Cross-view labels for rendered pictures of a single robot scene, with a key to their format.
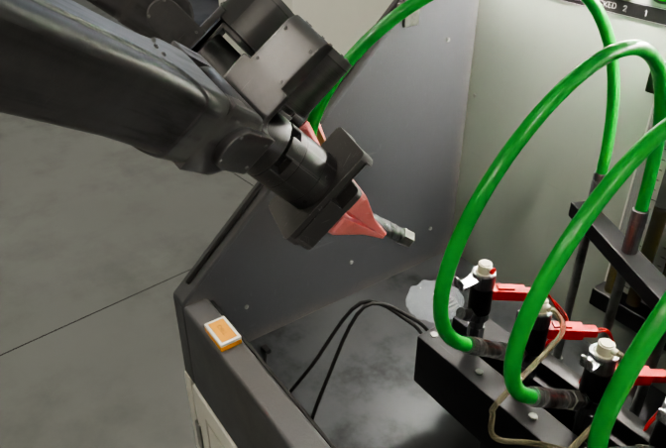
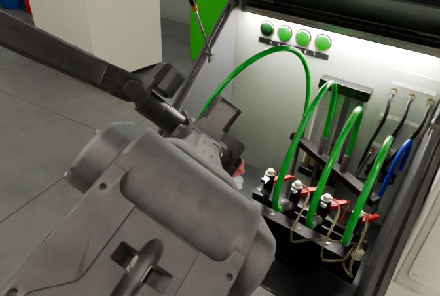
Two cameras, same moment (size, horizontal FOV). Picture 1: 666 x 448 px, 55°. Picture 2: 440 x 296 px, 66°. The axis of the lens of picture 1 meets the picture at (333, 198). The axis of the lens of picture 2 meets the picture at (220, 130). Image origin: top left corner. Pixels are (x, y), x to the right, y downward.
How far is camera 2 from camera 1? 0.29 m
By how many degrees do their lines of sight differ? 19
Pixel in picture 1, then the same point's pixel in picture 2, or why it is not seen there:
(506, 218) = (255, 139)
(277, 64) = (219, 120)
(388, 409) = not seen: hidden behind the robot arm
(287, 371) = not seen: hidden behind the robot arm
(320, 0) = (103, 15)
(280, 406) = not seen: hidden behind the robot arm
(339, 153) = (230, 144)
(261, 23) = (172, 83)
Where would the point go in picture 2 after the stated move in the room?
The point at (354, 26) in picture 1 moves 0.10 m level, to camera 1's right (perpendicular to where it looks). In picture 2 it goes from (123, 28) to (133, 27)
